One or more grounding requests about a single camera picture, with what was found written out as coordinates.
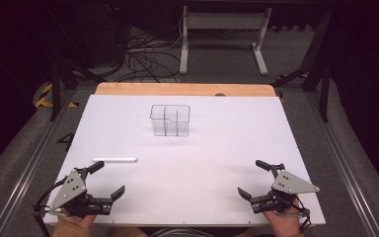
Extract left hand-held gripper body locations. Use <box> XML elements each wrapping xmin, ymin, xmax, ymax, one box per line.
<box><xmin>47</xmin><ymin>167</ymin><xmax>114</xmax><ymax>218</ymax></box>

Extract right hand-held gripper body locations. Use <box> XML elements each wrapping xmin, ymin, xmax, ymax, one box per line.
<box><xmin>251</xmin><ymin>168</ymin><xmax>321</xmax><ymax>215</ymax></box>

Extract white pen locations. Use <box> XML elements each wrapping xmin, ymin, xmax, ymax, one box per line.
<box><xmin>92</xmin><ymin>157</ymin><xmax>139</xmax><ymax>164</ymax></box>

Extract clear plastic divided container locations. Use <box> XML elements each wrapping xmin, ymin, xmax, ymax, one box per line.
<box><xmin>149</xmin><ymin>104</ymin><xmax>191</xmax><ymax>138</ymax></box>

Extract person's left hand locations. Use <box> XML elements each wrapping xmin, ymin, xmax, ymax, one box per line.
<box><xmin>58</xmin><ymin>206</ymin><xmax>98</xmax><ymax>230</ymax></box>

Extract person's right hand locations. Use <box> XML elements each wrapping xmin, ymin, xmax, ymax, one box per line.
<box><xmin>262</xmin><ymin>197</ymin><xmax>303</xmax><ymax>235</ymax></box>

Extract white board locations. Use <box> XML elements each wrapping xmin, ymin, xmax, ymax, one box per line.
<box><xmin>41</xmin><ymin>94</ymin><xmax>327</xmax><ymax>228</ymax></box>

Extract yellow black hazard tape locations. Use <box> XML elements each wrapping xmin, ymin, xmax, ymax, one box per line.
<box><xmin>34</xmin><ymin>82</ymin><xmax>80</xmax><ymax>109</ymax></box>

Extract black metal stand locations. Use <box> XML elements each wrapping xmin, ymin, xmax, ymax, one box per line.
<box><xmin>269</xmin><ymin>6</ymin><xmax>335</xmax><ymax>123</ymax></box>
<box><xmin>43</xmin><ymin>4</ymin><xmax>108</xmax><ymax>122</ymax></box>

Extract wooden table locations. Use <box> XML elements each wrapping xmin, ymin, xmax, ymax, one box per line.
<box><xmin>94</xmin><ymin>82</ymin><xmax>277</xmax><ymax>98</ymax></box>

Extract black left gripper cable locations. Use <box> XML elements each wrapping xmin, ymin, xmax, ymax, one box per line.
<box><xmin>32</xmin><ymin>177</ymin><xmax>69</xmax><ymax>237</ymax></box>

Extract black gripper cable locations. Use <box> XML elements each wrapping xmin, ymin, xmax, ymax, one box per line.
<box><xmin>32</xmin><ymin>177</ymin><xmax>69</xmax><ymax>237</ymax></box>
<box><xmin>292</xmin><ymin>197</ymin><xmax>312</xmax><ymax>234</ymax></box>

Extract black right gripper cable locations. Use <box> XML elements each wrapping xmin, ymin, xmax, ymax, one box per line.
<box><xmin>292</xmin><ymin>197</ymin><xmax>312</xmax><ymax>234</ymax></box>

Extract aluminium floor rail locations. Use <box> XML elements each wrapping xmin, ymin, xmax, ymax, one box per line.
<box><xmin>0</xmin><ymin>88</ymin><xmax>77</xmax><ymax>237</ymax></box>
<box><xmin>304</xmin><ymin>92</ymin><xmax>379</xmax><ymax>237</ymax></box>

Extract white cables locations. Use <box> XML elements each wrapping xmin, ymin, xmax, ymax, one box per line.
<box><xmin>148</xmin><ymin>226</ymin><xmax>215</xmax><ymax>237</ymax></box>

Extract bundle of floor cables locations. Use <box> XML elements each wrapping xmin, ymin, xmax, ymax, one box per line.
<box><xmin>113</xmin><ymin>28</ymin><xmax>183</xmax><ymax>84</ymax></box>

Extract white metal desk frame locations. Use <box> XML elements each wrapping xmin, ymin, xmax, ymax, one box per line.
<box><xmin>179</xmin><ymin>5</ymin><xmax>273</xmax><ymax>77</ymax></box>

